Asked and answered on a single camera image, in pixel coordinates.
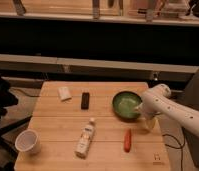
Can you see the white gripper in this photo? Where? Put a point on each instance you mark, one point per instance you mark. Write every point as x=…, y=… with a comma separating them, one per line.
x=150, y=123

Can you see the green ceramic bowl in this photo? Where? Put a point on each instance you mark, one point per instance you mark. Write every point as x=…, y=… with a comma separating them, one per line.
x=124, y=104

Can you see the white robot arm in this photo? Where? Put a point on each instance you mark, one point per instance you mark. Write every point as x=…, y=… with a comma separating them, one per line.
x=156, y=99

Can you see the white plastic bottle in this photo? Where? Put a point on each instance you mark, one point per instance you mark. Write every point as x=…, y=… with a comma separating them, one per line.
x=85, y=139

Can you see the black rectangular block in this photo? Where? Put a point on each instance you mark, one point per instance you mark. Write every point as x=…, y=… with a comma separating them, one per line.
x=85, y=100

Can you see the white paper cup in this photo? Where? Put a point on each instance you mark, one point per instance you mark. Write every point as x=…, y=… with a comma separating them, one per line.
x=28, y=142

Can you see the long wooden bench shelf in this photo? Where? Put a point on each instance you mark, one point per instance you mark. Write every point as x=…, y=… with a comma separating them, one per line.
x=118, y=69

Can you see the black office chair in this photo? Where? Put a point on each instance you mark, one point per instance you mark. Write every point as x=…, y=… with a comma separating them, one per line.
x=8, y=99

